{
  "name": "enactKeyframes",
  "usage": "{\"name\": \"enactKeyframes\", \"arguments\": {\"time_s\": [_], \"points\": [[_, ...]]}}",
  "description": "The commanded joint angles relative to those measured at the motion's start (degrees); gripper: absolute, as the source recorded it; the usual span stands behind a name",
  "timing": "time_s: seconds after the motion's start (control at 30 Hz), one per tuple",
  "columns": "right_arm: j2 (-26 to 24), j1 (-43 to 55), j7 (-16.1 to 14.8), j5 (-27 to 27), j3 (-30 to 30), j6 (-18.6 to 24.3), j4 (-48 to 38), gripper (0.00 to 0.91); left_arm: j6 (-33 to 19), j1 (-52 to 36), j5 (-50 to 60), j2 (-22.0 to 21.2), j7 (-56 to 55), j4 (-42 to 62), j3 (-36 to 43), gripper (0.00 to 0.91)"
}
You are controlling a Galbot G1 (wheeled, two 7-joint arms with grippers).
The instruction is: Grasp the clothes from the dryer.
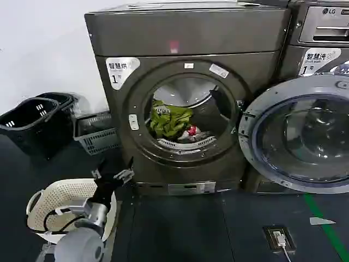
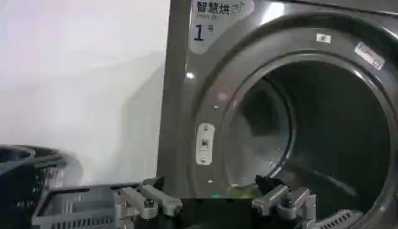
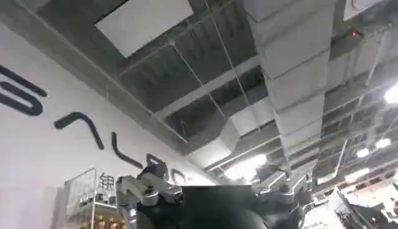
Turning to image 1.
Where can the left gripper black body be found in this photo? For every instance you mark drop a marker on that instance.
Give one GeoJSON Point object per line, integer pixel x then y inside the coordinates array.
{"type": "Point", "coordinates": [104, 188]}

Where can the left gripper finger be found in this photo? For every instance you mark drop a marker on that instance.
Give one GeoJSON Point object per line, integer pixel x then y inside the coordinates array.
{"type": "Point", "coordinates": [96, 174]}
{"type": "Point", "coordinates": [125, 175]}

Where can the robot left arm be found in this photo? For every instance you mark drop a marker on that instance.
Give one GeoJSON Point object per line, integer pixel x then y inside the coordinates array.
{"type": "Point", "coordinates": [81, 243]}

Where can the grey slatted plastic basket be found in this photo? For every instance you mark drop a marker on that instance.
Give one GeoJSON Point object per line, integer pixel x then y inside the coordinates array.
{"type": "Point", "coordinates": [98, 139]}

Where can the white perforated laundry basket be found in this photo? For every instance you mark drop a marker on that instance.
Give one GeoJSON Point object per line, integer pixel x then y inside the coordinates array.
{"type": "Point", "coordinates": [65, 193]}

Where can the green garment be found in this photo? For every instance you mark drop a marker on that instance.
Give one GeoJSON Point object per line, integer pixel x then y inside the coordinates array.
{"type": "Point", "coordinates": [170, 120]}

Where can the large black plastic basket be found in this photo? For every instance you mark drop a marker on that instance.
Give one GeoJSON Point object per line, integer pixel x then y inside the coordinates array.
{"type": "Point", "coordinates": [35, 133]}

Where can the red and white garment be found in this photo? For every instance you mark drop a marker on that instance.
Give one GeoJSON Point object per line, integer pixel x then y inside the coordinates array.
{"type": "Point", "coordinates": [192, 132]}

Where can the small black plastic basket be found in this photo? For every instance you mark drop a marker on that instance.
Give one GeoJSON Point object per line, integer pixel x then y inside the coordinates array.
{"type": "Point", "coordinates": [58, 98]}

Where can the grey front-load dryer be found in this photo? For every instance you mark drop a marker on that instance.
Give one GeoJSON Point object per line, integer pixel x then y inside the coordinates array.
{"type": "Point", "coordinates": [196, 41]}

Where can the black floor socket box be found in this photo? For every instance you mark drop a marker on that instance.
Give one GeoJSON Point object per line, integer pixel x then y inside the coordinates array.
{"type": "Point", "coordinates": [279, 237]}

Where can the round glass dryer door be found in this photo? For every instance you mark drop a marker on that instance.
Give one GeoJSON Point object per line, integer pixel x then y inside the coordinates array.
{"type": "Point", "coordinates": [302, 136]}

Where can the grey floor tape piece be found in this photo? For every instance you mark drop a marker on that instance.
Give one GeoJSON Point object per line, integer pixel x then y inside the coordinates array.
{"type": "Point", "coordinates": [321, 220]}

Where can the green floor tape strip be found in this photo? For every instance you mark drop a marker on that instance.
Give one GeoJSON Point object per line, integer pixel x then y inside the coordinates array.
{"type": "Point", "coordinates": [324, 226]}

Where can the grey washing machine with drawer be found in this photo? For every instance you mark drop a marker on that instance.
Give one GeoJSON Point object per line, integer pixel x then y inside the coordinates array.
{"type": "Point", "coordinates": [313, 32]}

